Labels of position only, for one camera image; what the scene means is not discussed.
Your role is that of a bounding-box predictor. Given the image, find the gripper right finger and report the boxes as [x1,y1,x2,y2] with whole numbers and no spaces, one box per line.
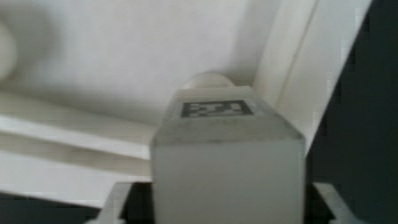
[304,182,362,224]

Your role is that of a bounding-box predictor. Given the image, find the white leg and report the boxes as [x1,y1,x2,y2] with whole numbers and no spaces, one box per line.
[151,73,305,224]

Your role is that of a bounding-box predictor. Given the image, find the white square tabletop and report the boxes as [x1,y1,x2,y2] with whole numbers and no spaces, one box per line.
[0,0,373,207]

